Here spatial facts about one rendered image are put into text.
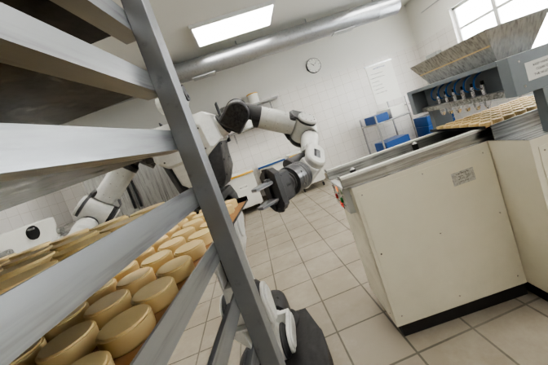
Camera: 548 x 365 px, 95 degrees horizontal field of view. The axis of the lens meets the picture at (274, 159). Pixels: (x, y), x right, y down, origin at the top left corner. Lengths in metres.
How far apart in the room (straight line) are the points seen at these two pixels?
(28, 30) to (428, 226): 1.46
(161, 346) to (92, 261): 0.10
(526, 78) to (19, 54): 1.45
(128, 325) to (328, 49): 5.92
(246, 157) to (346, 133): 2.25
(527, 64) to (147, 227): 1.41
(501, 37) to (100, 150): 1.50
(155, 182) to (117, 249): 4.52
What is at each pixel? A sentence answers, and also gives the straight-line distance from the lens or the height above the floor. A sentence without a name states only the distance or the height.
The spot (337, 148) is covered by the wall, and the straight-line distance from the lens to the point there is 5.72.
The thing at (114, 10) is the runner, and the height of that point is 1.41.
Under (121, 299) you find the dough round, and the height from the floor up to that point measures 1.06.
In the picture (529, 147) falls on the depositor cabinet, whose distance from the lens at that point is 1.45.
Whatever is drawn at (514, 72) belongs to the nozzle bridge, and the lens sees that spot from 1.41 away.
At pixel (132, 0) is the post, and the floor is 1.43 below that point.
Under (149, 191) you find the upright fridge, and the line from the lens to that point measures 4.81.
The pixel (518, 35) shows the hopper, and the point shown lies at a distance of 1.59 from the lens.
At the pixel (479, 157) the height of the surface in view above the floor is 0.77.
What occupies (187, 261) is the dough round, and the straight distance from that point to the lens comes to 0.40.
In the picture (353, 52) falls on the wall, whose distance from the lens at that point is 6.21.
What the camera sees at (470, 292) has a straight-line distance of 1.72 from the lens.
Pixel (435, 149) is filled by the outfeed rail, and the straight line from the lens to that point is 1.43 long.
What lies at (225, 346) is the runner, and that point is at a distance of 0.39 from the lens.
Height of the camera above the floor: 1.18
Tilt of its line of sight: 4 degrees down
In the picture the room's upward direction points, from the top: 19 degrees counter-clockwise
